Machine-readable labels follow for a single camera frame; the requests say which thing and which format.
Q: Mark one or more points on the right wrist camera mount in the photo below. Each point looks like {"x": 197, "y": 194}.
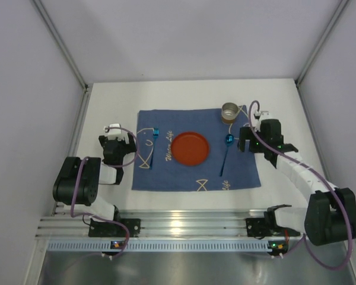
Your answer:
{"x": 260, "y": 116}

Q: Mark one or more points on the blue fish placemat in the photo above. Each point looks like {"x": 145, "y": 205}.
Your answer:
{"x": 167, "y": 175}

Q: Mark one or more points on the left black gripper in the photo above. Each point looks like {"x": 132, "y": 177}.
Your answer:
{"x": 118, "y": 142}

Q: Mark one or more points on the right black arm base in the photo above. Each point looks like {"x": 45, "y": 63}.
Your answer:
{"x": 258, "y": 228}

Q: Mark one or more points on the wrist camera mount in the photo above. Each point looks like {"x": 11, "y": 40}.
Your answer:
{"x": 260, "y": 116}
{"x": 116, "y": 133}

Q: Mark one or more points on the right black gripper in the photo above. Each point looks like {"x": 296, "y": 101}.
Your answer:
{"x": 244, "y": 139}

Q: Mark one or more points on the blue metal fork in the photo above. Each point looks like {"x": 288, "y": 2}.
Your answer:
{"x": 155, "y": 136}

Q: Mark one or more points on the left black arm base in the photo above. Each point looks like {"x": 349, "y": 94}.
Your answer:
{"x": 110, "y": 230}

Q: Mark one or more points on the brown paper cup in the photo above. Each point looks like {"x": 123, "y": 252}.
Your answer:
{"x": 229, "y": 112}

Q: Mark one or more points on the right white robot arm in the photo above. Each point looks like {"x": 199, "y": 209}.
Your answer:
{"x": 330, "y": 213}

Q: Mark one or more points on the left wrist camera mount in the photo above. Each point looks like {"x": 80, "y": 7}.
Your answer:
{"x": 116, "y": 133}

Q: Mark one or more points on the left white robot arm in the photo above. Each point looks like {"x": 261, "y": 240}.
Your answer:
{"x": 77, "y": 183}

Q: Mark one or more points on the slotted cable duct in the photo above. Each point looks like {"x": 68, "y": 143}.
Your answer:
{"x": 166, "y": 245}

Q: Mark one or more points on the red plate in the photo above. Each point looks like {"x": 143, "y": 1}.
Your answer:
{"x": 190, "y": 148}

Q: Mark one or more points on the aluminium mounting rail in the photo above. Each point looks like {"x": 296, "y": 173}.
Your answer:
{"x": 189, "y": 215}

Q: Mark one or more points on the blue metal spoon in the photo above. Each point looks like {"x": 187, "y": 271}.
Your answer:
{"x": 229, "y": 140}

